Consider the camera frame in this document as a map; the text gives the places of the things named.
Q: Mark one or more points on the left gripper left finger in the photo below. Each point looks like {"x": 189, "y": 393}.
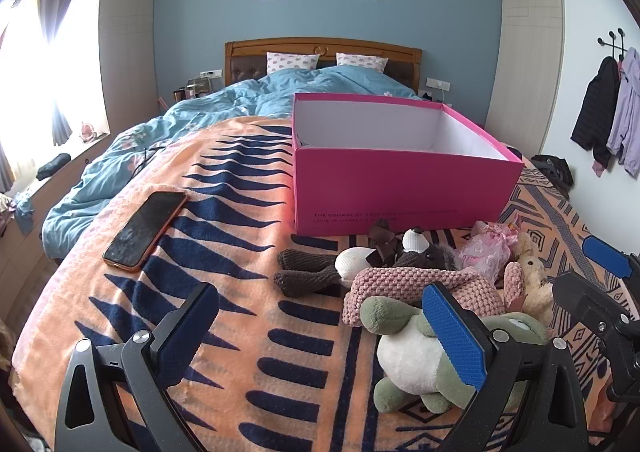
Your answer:
{"x": 115, "y": 397}

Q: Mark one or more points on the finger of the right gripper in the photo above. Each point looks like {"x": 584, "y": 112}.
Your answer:
{"x": 625, "y": 266}
{"x": 618, "y": 334}

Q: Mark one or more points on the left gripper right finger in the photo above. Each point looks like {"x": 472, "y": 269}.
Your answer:
{"x": 551, "y": 416}

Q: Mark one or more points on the beige plush bunny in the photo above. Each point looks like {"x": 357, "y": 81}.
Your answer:
{"x": 525, "y": 282}

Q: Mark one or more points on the green white plush frog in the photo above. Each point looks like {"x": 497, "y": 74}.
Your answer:
{"x": 414, "y": 363}

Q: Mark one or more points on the pink brocade drawstring pouch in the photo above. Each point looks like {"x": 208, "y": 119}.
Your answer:
{"x": 489, "y": 249}

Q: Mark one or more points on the brown white plush dog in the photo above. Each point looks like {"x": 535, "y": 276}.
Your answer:
{"x": 304, "y": 273}

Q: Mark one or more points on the black bag on floor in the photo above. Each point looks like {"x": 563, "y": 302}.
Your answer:
{"x": 557, "y": 171}

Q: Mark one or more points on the lilac hanging hoodie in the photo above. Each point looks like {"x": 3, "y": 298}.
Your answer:
{"x": 624, "y": 138}

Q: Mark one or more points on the black hanging jacket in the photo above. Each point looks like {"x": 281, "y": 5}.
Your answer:
{"x": 595, "y": 119}

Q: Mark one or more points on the orange case smartphone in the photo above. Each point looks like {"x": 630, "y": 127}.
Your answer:
{"x": 133, "y": 244}

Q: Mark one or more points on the pink cardboard box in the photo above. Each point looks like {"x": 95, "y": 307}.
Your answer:
{"x": 415, "y": 163}

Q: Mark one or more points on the right patterned pillow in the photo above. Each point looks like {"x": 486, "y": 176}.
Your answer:
{"x": 377, "y": 63}

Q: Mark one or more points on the patterned pillow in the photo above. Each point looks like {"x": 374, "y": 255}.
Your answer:
{"x": 277, "y": 61}
{"x": 377, "y": 63}

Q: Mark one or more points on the blue floral duvet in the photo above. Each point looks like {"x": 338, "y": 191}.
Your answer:
{"x": 270, "y": 96}

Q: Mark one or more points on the wooden headboard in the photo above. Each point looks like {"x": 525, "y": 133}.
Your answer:
{"x": 247, "y": 59}

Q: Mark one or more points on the left patterned pillow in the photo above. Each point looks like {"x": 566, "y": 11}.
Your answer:
{"x": 277, "y": 61}

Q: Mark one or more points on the grey window curtain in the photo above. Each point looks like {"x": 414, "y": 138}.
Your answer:
{"x": 51, "y": 14}

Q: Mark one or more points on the black wall coat hook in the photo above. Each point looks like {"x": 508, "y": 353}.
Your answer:
{"x": 616, "y": 42}

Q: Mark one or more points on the wall power socket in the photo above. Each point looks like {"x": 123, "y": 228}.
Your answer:
{"x": 437, "y": 84}

